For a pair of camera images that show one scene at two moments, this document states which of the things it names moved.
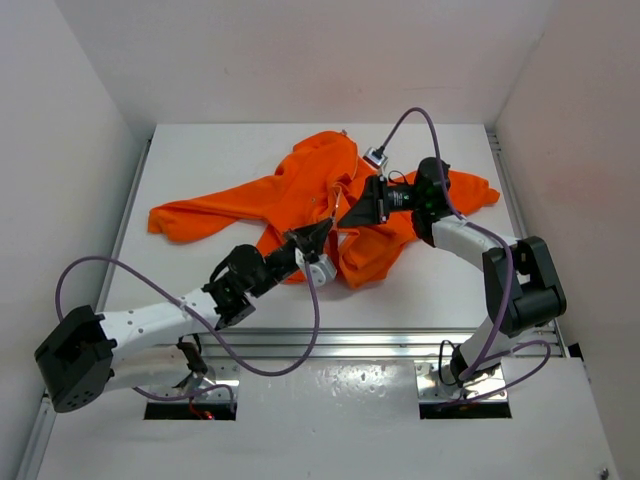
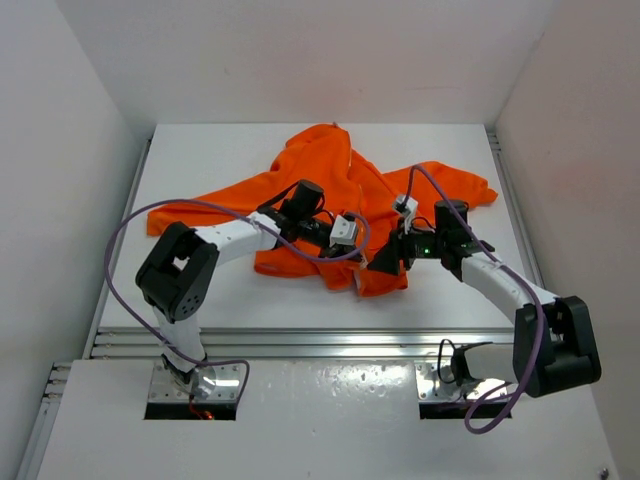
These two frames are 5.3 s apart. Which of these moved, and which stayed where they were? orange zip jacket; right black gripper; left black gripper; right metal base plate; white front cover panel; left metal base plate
Moved: left black gripper; right black gripper
Stayed: left metal base plate; right metal base plate; orange zip jacket; white front cover panel
